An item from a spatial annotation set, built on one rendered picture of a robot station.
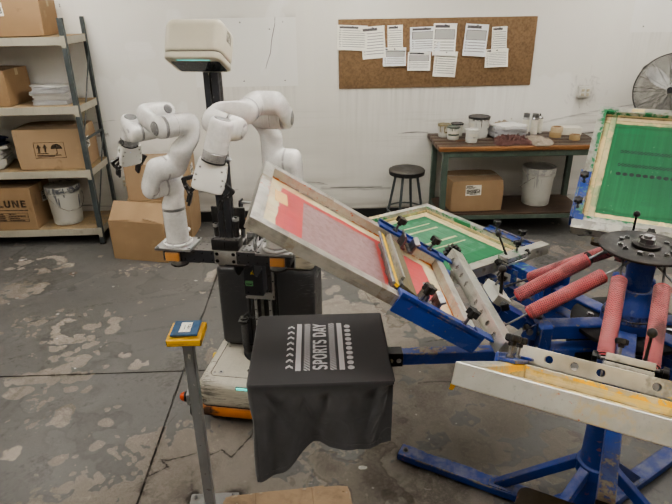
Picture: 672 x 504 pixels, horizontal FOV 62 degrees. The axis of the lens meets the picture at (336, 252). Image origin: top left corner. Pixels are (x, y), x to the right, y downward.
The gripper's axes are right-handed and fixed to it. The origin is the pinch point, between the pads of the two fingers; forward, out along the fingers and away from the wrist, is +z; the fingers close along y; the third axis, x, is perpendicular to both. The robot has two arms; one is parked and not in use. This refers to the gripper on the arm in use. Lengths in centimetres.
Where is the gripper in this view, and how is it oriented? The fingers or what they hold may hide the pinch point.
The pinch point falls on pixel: (204, 205)
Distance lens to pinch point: 185.2
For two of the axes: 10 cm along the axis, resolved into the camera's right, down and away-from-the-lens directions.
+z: -2.8, 8.8, 3.8
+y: -9.6, -2.4, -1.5
